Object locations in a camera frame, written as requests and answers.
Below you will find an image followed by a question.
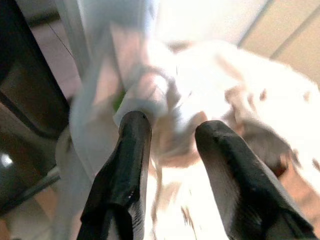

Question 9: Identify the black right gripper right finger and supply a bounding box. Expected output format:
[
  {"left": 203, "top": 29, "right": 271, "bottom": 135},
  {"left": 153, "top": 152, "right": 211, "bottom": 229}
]
[{"left": 194, "top": 119, "right": 318, "bottom": 240}]

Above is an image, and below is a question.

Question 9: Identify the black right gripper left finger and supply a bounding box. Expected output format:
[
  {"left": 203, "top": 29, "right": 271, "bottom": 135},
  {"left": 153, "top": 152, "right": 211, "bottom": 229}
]
[{"left": 76, "top": 110, "right": 153, "bottom": 240}]

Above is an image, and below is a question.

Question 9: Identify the white patterned cloth garment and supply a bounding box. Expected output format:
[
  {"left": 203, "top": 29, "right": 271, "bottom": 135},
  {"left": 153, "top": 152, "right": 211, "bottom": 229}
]
[{"left": 117, "top": 39, "right": 320, "bottom": 240}]

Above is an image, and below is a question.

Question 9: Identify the pale blue cloth garment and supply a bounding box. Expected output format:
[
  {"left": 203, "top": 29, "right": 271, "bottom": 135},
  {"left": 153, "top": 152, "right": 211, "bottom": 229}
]
[{"left": 56, "top": 0, "right": 161, "bottom": 191}]

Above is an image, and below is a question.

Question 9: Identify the dark wooden cabinet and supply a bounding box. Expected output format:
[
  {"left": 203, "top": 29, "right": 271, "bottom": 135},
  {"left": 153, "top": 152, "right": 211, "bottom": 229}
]
[{"left": 0, "top": 0, "right": 72, "bottom": 213}]

